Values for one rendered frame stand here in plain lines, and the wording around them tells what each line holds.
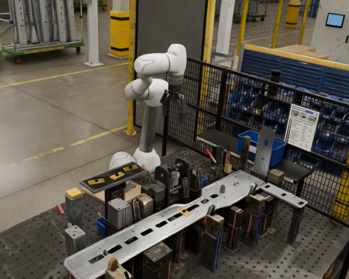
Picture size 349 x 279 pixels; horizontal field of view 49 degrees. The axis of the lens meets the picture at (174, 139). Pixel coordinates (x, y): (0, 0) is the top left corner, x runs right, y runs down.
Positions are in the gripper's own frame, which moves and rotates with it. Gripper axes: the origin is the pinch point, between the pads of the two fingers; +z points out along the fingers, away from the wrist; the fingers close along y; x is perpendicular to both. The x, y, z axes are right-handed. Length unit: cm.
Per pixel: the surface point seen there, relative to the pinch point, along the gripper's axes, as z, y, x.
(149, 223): 46, 21, -33
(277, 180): 44, 41, 59
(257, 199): 42, 48, 27
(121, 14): 40, -625, 438
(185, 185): 40.3, 12.2, 2.4
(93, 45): 101, -598, 341
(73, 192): 30, -8, -61
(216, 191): 46, 23, 20
